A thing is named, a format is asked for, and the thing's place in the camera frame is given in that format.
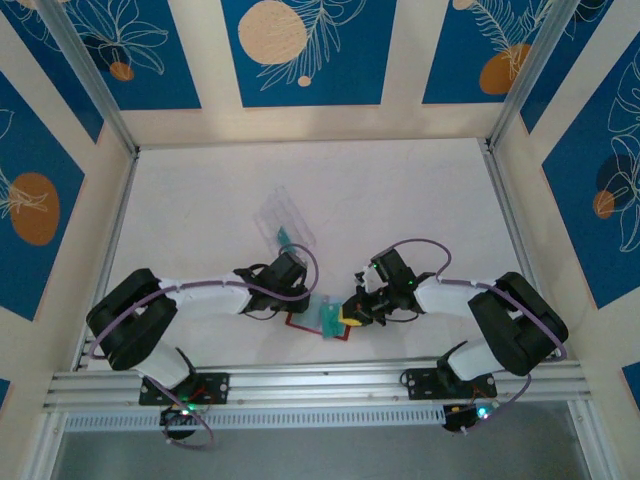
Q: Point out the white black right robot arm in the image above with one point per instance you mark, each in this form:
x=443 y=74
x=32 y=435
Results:
x=450 y=297

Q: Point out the aluminium frame leg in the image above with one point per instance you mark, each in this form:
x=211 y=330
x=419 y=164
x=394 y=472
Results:
x=582 y=440
x=47 y=450

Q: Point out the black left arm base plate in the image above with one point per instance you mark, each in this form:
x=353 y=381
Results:
x=220 y=387

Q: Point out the aluminium frame post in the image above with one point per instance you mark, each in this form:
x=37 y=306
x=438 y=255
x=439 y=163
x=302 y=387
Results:
x=90 y=75
x=530 y=70

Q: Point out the teal credit card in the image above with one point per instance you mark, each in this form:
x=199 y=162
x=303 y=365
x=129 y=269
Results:
x=285 y=236
x=330 y=322

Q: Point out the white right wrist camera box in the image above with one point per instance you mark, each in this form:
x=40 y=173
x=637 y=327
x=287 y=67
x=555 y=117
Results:
x=369 y=280

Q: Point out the clear plastic bag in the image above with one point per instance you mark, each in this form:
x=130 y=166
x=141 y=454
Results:
x=285 y=210

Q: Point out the aluminium side rail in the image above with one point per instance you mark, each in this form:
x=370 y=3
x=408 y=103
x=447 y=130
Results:
x=505 y=200
x=120 y=220

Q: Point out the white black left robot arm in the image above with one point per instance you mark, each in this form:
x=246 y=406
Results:
x=210 y=295

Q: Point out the black controller board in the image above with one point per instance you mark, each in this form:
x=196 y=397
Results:
x=175 y=415
x=460 y=420

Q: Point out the aluminium table edge rail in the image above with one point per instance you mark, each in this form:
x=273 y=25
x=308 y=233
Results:
x=320 y=385

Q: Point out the red leather card holder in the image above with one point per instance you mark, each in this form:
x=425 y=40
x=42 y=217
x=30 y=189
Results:
x=302 y=325

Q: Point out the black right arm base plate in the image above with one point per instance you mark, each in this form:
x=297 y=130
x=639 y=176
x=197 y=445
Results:
x=417 y=385

